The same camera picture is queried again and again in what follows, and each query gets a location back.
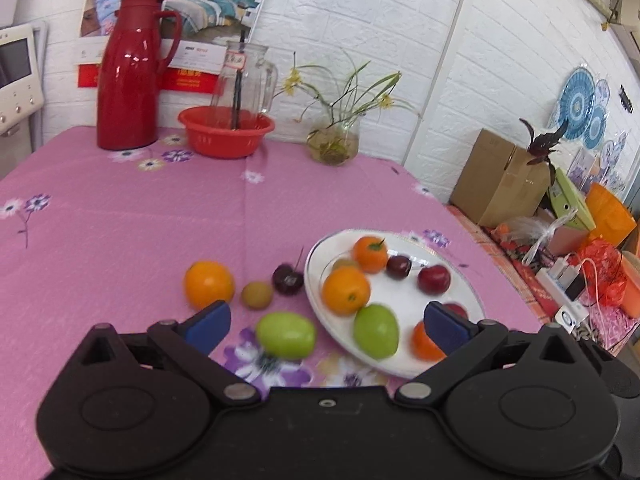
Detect large smooth orange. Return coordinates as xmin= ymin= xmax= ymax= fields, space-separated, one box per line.
xmin=183 ymin=260 xmax=235 ymax=310

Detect mandarin orange with leaf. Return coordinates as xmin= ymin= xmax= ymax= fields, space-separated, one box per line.
xmin=352 ymin=235 xmax=388 ymax=274

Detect white power strip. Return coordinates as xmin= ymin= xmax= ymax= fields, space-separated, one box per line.
xmin=536 ymin=258 xmax=588 ymax=333

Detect red mesh bag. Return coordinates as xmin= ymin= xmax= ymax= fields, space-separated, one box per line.
xmin=578 ymin=238 xmax=627 ymax=309

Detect small mandarin on plate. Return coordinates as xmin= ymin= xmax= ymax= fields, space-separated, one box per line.
xmin=411 ymin=321 xmax=446 ymax=362

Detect dark red plum plate edge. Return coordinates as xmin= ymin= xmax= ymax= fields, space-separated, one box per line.
xmin=444 ymin=302 xmax=469 ymax=320

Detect red plum on plate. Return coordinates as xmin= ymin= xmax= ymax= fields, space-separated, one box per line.
xmin=418 ymin=264 xmax=451 ymax=296

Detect orange plastic bag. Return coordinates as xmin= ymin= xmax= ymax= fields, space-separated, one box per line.
xmin=586 ymin=183 xmax=637 ymax=247

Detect brown longan on table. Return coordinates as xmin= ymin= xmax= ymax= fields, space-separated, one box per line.
xmin=241 ymin=281 xmax=273 ymax=310

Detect green apple on table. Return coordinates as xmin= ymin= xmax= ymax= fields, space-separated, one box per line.
xmin=255 ymin=312 xmax=317 ymax=361

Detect pink floral tablecloth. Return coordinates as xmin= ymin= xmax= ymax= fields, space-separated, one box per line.
xmin=1 ymin=127 xmax=542 ymax=479

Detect green apple on plate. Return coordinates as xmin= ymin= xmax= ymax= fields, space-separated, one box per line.
xmin=352 ymin=304 xmax=400 ymax=360

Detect green file box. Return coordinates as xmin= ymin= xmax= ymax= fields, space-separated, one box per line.
xmin=547 ymin=168 xmax=596 ymax=232

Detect dark red cherry pair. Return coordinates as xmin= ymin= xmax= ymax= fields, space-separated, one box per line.
xmin=271 ymin=249 xmax=304 ymax=297

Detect orange on plate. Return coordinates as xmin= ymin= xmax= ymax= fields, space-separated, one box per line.
xmin=321 ymin=266 xmax=371 ymax=316

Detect cardboard box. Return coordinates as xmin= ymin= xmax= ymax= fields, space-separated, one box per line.
xmin=449 ymin=129 xmax=550 ymax=229

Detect brown longan on plate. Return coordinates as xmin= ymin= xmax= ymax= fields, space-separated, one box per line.
xmin=332 ymin=258 xmax=359 ymax=271

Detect dark purple leaf plant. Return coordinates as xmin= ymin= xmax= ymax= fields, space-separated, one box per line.
xmin=520 ymin=118 xmax=568 ymax=184

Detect red plastic basket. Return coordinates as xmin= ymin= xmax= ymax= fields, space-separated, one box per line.
xmin=178 ymin=106 xmax=276 ymax=159

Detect white appliance with buttons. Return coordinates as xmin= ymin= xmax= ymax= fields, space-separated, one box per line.
xmin=1 ymin=21 xmax=49 ymax=138

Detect clear glass pitcher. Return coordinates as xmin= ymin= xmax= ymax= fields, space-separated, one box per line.
xmin=208 ymin=41 xmax=279 ymax=130

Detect glass vase with orchid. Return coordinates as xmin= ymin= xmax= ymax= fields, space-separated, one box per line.
xmin=276 ymin=54 xmax=422 ymax=167

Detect red thermos jug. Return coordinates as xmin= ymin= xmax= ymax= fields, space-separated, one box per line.
xmin=96 ymin=0 xmax=182 ymax=151

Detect blue patterned wall plates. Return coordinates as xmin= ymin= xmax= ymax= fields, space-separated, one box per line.
xmin=547 ymin=66 xmax=628 ymax=194

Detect red and white wall poster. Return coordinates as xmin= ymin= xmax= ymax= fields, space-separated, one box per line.
xmin=75 ymin=37 xmax=227 ymax=94

